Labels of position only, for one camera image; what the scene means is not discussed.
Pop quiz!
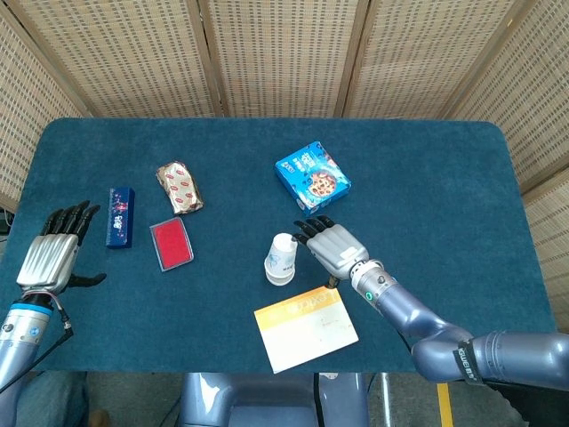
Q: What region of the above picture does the paper cup blue flower print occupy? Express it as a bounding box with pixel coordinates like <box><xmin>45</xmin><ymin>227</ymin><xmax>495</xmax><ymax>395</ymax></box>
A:
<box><xmin>265</xmin><ymin>232</ymin><xmax>299</xmax><ymax>273</ymax></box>

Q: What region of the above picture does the blue-grey robot torso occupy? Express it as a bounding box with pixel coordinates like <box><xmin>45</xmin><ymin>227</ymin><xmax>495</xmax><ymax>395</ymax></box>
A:
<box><xmin>180</xmin><ymin>372</ymin><xmax>370</xmax><ymax>427</ymax></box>

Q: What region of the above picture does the dark blue long box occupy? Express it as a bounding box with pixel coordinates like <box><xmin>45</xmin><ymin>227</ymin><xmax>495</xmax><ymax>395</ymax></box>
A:
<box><xmin>105</xmin><ymin>186</ymin><xmax>136</xmax><ymax>250</ymax></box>

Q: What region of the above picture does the red pad clear case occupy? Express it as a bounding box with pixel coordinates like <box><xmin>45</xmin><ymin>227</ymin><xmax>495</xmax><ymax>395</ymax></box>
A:
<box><xmin>149</xmin><ymin>217</ymin><xmax>195</xmax><ymax>272</ymax></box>

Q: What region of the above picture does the black velcro strap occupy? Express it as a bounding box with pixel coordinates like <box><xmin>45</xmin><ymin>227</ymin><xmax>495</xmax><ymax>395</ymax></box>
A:
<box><xmin>452</xmin><ymin>339</ymin><xmax>486</xmax><ymax>387</ymax></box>

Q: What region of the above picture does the teal table cloth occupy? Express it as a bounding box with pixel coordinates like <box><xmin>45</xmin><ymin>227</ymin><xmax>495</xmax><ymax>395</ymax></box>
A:
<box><xmin>0</xmin><ymin>117</ymin><xmax>557</xmax><ymax>375</ymax></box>

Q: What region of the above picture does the blue cookie box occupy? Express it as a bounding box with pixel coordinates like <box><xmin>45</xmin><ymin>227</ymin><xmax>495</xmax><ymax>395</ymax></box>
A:
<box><xmin>274</xmin><ymin>141</ymin><xmax>352</xmax><ymax>213</ymax></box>

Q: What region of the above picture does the woven wooden folding screen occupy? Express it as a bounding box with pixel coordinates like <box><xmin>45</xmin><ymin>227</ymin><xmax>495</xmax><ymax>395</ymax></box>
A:
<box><xmin>0</xmin><ymin>0</ymin><xmax>569</xmax><ymax>330</ymax></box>

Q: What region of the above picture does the gold foil snack packet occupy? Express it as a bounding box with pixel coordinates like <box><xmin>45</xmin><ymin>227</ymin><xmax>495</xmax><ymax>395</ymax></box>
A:
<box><xmin>155</xmin><ymin>161</ymin><xmax>205</xmax><ymax>215</ymax></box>

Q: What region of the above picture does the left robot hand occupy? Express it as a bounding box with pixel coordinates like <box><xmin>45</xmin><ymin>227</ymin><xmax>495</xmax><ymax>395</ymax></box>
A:
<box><xmin>16</xmin><ymin>200</ymin><xmax>108</xmax><ymax>295</ymax></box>

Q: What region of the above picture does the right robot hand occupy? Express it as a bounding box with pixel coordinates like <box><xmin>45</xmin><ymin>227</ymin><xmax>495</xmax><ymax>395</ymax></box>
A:
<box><xmin>292</xmin><ymin>215</ymin><xmax>371</xmax><ymax>289</ymax></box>

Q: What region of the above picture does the black cable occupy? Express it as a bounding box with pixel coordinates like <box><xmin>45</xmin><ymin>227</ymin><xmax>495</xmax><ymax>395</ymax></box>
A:
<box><xmin>0</xmin><ymin>296</ymin><xmax>76</xmax><ymax>395</ymax></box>

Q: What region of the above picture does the yellow white Lexicon notebook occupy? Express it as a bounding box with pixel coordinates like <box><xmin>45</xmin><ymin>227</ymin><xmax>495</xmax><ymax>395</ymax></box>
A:
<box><xmin>253</xmin><ymin>286</ymin><xmax>360</xmax><ymax>375</ymax></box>

